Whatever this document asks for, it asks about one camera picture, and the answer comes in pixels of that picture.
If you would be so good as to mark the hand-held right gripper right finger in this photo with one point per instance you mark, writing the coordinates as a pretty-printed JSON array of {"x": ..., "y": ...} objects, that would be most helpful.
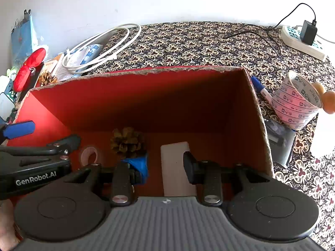
[{"x": 190, "y": 167}]

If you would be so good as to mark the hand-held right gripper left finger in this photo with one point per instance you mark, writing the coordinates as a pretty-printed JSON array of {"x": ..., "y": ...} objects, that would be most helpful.
[{"x": 138, "y": 167}]

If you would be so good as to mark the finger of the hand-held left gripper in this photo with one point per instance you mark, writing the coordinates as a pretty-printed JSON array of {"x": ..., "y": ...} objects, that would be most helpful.
[
  {"x": 52, "y": 149},
  {"x": 19, "y": 130}
]

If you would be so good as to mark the white rectangular block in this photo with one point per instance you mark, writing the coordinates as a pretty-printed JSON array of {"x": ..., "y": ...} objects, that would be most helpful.
[{"x": 172, "y": 167}]

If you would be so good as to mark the large brown pine cone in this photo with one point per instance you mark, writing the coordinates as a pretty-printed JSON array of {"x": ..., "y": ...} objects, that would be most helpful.
[{"x": 128, "y": 141}]

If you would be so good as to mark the clear tape roll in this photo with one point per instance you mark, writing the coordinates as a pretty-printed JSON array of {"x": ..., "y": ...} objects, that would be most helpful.
[{"x": 83, "y": 153}]

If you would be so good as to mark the red brocade cardboard box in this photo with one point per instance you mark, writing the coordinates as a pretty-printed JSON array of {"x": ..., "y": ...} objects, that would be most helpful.
[{"x": 130, "y": 102}]

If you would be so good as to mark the person's left hand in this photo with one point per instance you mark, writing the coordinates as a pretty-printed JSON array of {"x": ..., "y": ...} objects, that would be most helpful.
[{"x": 5, "y": 227}]

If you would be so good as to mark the small brown pine cone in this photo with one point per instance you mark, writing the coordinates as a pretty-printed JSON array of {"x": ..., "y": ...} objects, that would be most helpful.
[{"x": 47, "y": 79}]

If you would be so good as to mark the red oval case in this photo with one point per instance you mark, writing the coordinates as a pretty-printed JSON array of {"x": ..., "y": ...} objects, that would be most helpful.
[{"x": 28, "y": 65}]

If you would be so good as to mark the blue fabric bag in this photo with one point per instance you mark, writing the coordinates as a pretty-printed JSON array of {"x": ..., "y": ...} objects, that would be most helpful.
[{"x": 22, "y": 39}]

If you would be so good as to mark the black flat case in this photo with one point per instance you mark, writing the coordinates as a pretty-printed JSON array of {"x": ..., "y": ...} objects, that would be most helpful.
[{"x": 281, "y": 141}]

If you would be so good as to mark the blue white packet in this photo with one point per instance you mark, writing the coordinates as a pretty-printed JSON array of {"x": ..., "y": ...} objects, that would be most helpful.
[{"x": 91, "y": 52}]

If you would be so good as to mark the blue marker pen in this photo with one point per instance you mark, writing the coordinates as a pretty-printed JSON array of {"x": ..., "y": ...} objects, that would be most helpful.
[{"x": 261, "y": 90}]

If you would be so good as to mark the printed paper cup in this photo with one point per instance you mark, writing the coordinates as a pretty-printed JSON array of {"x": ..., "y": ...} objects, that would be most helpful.
[{"x": 295, "y": 104}]

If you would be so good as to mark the brown wooden figure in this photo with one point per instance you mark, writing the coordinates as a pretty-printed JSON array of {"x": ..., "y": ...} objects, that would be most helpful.
[{"x": 328, "y": 99}]

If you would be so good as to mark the white power strip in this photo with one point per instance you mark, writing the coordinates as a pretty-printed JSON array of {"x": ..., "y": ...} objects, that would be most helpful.
[{"x": 293, "y": 40}]

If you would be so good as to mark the black power adapter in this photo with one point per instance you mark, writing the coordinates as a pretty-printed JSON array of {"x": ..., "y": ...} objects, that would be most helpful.
[{"x": 308, "y": 32}]

